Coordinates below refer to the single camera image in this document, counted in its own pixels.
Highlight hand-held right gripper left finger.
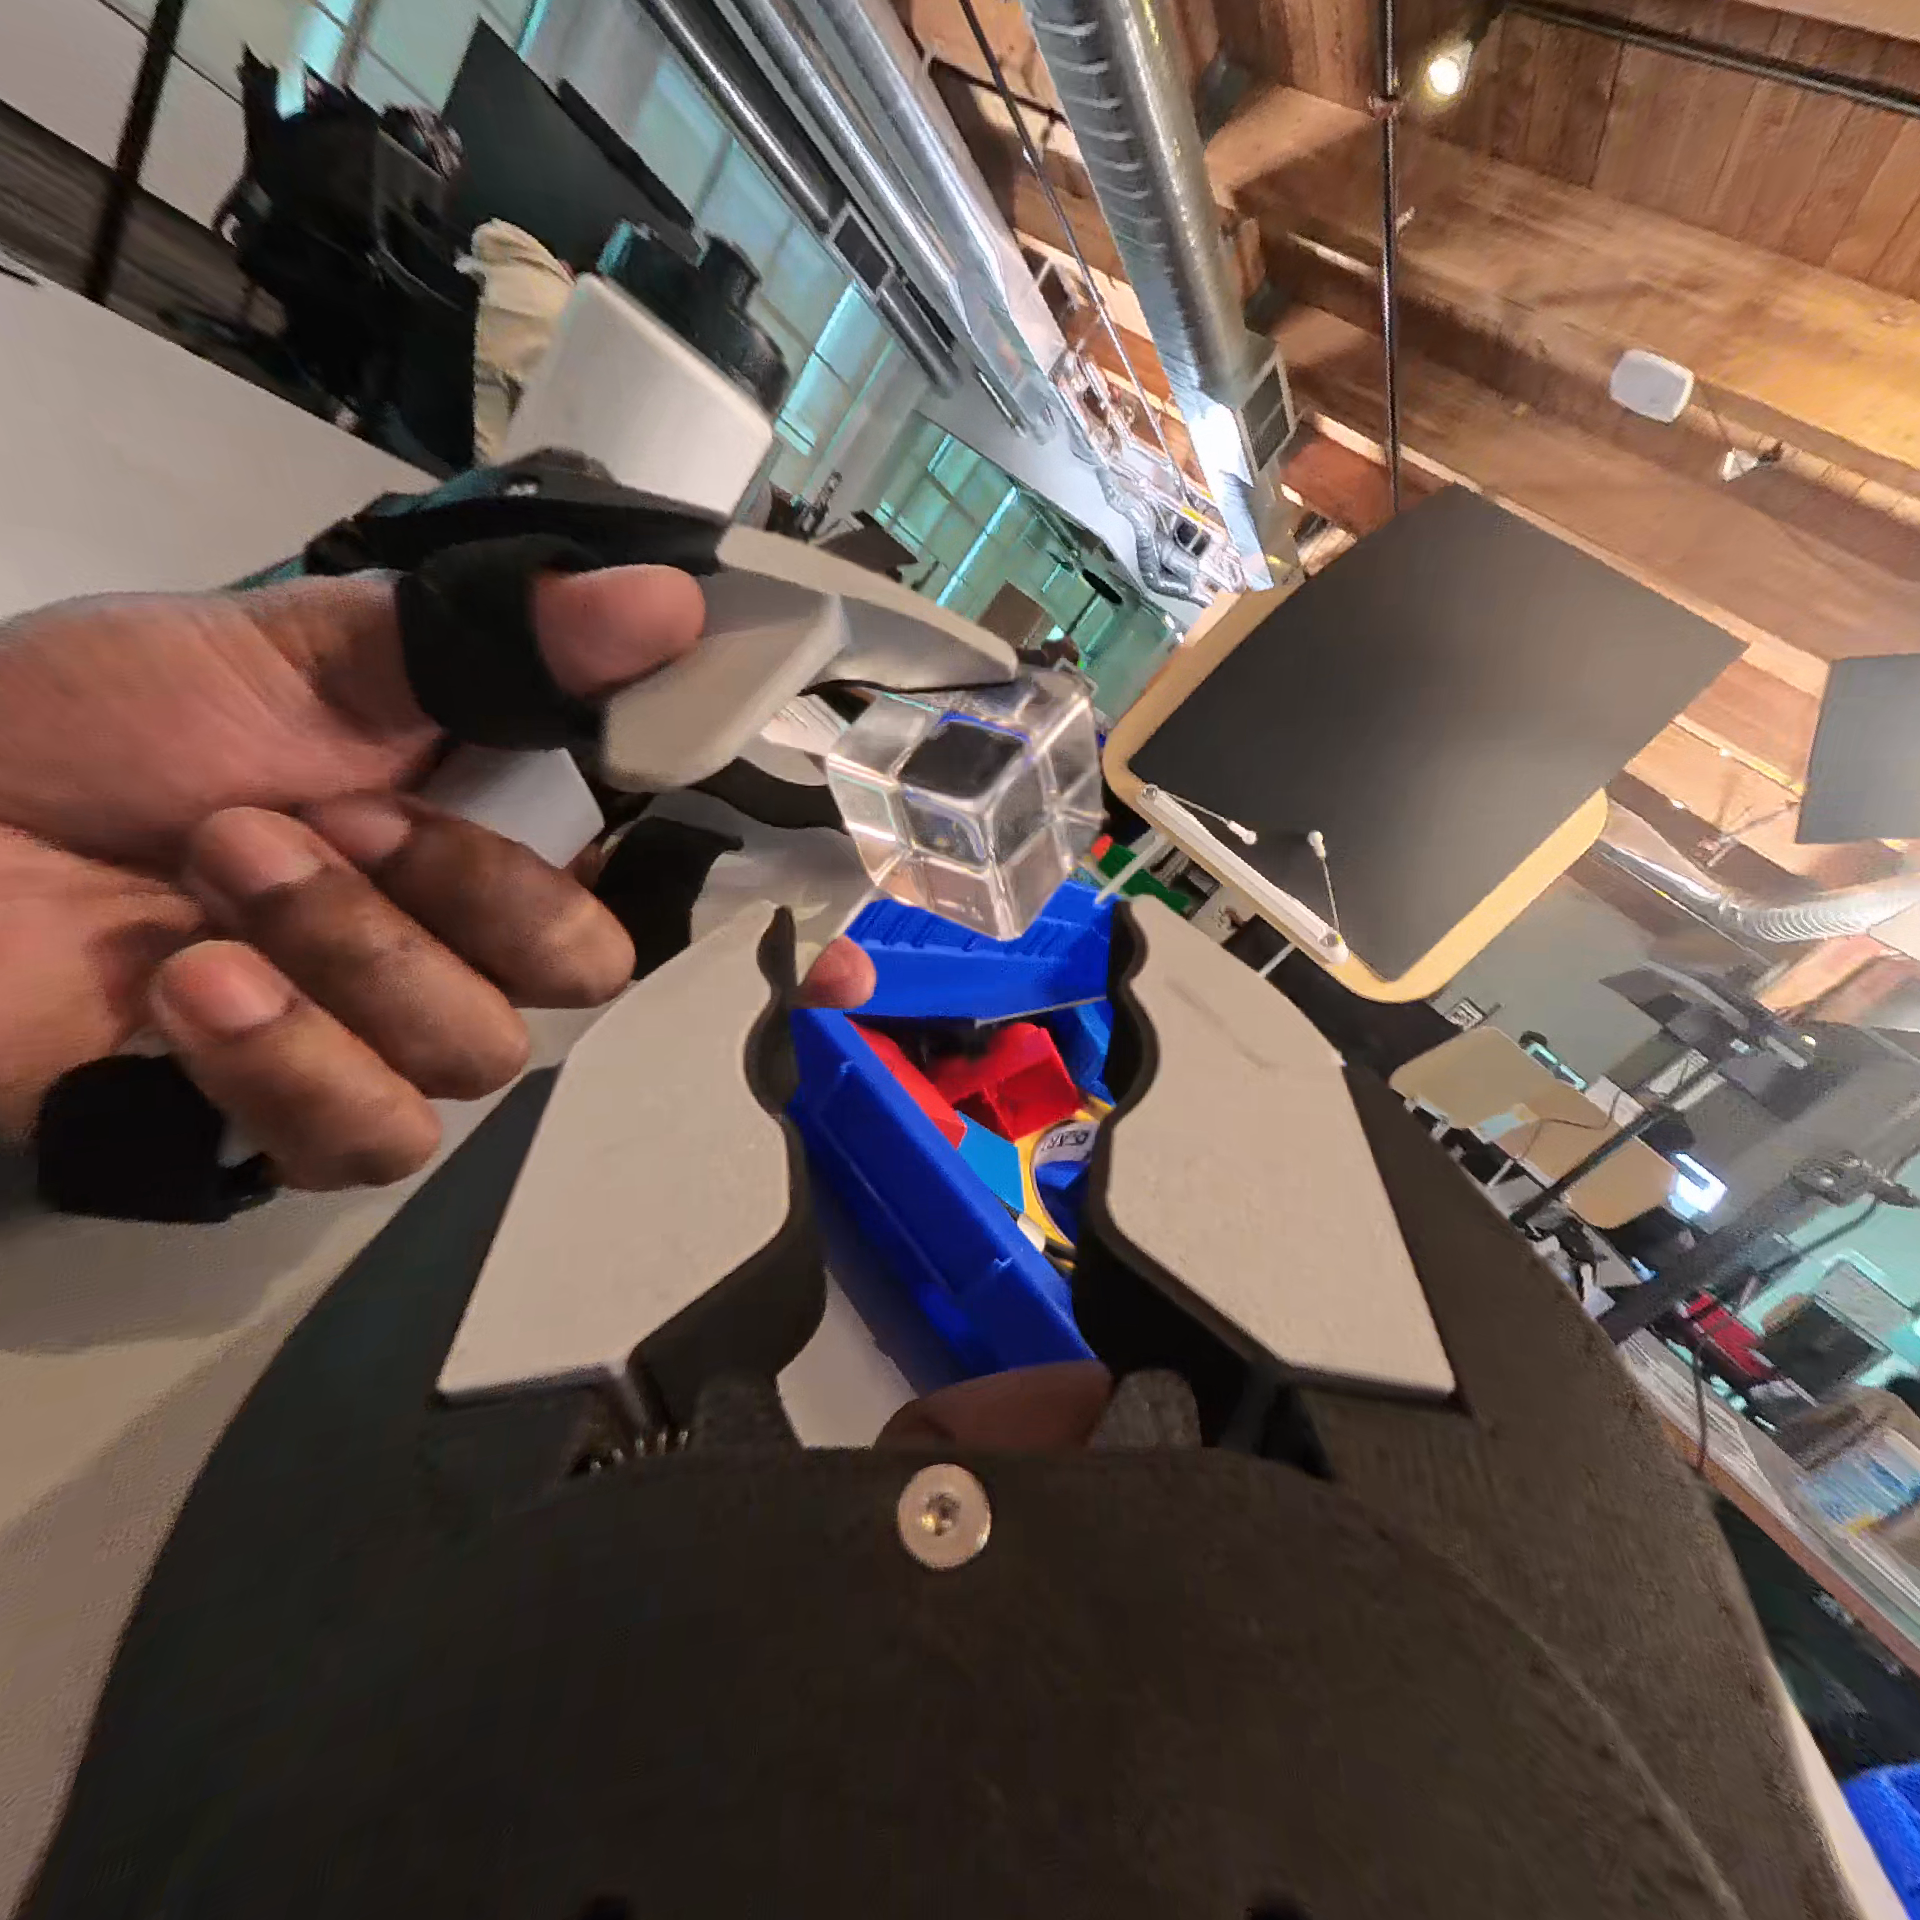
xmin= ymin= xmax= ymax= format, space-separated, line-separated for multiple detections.
xmin=435 ymin=900 xmax=830 ymax=1429

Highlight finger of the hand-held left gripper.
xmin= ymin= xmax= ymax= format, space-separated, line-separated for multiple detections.
xmin=719 ymin=526 xmax=1023 ymax=699
xmin=597 ymin=591 xmax=853 ymax=794

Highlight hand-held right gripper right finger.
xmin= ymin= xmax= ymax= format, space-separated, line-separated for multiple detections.
xmin=1076 ymin=895 xmax=1457 ymax=1403

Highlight clear acrylic cube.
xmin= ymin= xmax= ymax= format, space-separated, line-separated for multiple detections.
xmin=824 ymin=669 xmax=1116 ymax=940

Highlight person's right hand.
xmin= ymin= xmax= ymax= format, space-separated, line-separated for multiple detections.
xmin=878 ymin=1362 xmax=1116 ymax=1452

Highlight person's left hand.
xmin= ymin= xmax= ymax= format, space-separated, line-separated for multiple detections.
xmin=0 ymin=569 xmax=880 ymax=1201

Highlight beige jacket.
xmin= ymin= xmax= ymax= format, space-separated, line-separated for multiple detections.
xmin=467 ymin=217 xmax=580 ymax=466

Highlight yellow tape roll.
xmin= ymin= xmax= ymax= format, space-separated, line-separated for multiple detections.
xmin=1010 ymin=1101 xmax=1120 ymax=1273

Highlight red block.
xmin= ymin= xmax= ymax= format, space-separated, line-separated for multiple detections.
xmin=894 ymin=1020 xmax=1108 ymax=1142

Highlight blue plastic bin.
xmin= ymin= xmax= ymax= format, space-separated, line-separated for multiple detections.
xmin=782 ymin=879 xmax=1125 ymax=1374

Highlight clear hanging fixture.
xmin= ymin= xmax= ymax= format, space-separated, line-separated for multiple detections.
xmin=1050 ymin=335 xmax=1280 ymax=591

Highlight black monitor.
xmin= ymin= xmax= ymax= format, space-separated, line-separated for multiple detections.
xmin=441 ymin=23 xmax=697 ymax=269

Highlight silver ceiling pipes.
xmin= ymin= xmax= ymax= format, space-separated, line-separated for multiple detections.
xmin=646 ymin=0 xmax=1050 ymax=430

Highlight black equipment stand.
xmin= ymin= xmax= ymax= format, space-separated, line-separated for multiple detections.
xmin=1594 ymin=957 xmax=1822 ymax=1074

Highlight black board with wooden rim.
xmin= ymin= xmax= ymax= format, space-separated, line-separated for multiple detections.
xmin=1102 ymin=483 xmax=1748 ymax=1006

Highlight black ceiling conduit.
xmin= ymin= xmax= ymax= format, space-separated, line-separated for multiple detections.
xmin=1366 ymin=0 xmax=1408 ymax=512

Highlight black panel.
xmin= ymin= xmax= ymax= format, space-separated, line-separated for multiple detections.
xmin=1796 ymin=651 xmax=1920 ymax=846

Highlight blue cloth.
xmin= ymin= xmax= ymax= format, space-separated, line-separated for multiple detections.
xmin=1840 ymin=1761 xmax=1920 ymax=1920

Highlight silver ventilation duct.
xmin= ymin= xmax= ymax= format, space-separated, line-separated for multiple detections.
xmin=1019 ymin=0 xmax=1299 ymax=588

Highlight silver flexible duct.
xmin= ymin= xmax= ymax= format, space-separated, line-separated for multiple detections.
xmin=1591 ymin=837 xmax=1920 ymax=949

